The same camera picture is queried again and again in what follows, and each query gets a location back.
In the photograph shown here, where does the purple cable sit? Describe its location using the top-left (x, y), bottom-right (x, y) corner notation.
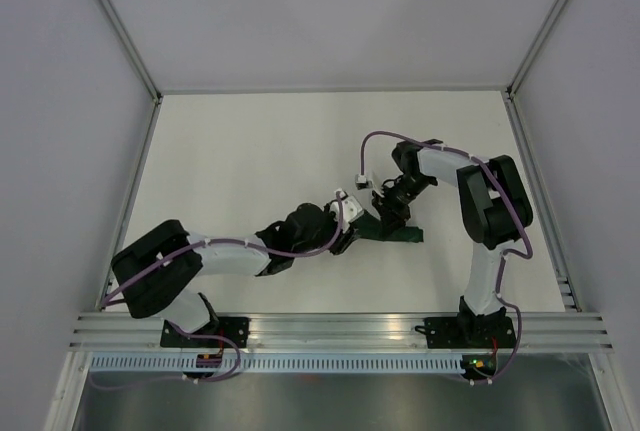
top-left (89, 190), bottom-right (349, 392)
top-left (357, 130), bottom-right (534, 385)

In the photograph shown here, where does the aluminium frame post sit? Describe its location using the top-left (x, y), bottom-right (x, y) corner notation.
top-left (95, 0), bottom-right (162, 103)
top-left (504, 0), bottom-right (571, 100)

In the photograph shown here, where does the white slotted cable duct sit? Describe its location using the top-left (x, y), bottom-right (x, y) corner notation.
top-left (90, 352), bottom-right (463, 374)

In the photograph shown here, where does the right aluminium frame post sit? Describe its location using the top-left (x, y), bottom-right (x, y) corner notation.
top-left (504, 0), bottom-right (571, 100)

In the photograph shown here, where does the dark green cloth napkin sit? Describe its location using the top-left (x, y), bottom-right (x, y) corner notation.
top-left (352, 211), bottom-right (424, 243)

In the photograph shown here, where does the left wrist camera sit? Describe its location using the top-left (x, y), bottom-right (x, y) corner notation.
top-left (329, 188), bottom-right (364, 229)

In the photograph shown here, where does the back aluminium frame bar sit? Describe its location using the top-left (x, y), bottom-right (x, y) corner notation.
top-left (159, 84), bottom-right (509, 97)

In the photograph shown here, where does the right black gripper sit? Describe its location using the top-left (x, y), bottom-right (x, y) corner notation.
top-left (371, 174), bottom-right (434, 240)

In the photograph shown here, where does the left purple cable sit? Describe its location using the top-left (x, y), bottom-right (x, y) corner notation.
top-left (89, 190), bottom-right (349, 392)

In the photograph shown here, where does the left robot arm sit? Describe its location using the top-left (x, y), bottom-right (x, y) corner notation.
top-left (101, 194), bottom-right (364, 347)

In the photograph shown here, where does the aluminium front rail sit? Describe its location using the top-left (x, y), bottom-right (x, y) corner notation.
top-left (69, 312), bottom-right (613, 354)

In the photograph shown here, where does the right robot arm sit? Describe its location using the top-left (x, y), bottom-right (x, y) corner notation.
top-left (372, 140), bottom-right (533, 349)

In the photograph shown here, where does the left aluminium frame post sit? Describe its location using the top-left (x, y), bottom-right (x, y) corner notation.
top-left (95, 0), bottom-right (162, 103)

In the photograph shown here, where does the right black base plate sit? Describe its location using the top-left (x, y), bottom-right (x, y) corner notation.
top-left (422, 316), bottom-right (516, 350)

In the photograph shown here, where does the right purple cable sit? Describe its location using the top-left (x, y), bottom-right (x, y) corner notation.
top-left (357, 130), bottom-right (534, 385)

